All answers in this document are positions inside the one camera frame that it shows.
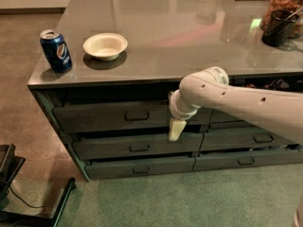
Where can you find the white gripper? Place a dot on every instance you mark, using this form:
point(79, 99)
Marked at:
point(178, 112)

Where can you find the grey drawer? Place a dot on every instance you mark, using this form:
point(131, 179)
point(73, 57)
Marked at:
point(221, 117)
point(214, 161)
point(116, 116)
point(136, 145)
point(241, 138)
point(140, 167)

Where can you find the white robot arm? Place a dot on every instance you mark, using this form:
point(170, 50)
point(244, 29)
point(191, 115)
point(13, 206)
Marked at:
point(275, 111)

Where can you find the grey drawer cabinet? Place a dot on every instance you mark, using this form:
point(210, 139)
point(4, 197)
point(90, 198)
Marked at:
point(167, 40)

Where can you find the snack bags in drawer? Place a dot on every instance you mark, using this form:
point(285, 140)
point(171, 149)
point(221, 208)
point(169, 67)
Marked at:
point(287, 84)

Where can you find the white paper bowl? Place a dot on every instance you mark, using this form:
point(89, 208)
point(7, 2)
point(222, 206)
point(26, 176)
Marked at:
point(105, 46)

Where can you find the black cup with straw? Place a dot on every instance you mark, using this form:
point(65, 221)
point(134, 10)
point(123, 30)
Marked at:
point(282, 26)

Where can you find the blue Pepsi soda can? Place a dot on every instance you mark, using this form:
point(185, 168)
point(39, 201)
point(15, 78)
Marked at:
point(56, 50)

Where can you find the glass jar of snacks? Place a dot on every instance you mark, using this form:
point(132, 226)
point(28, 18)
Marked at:
point(291, 6)

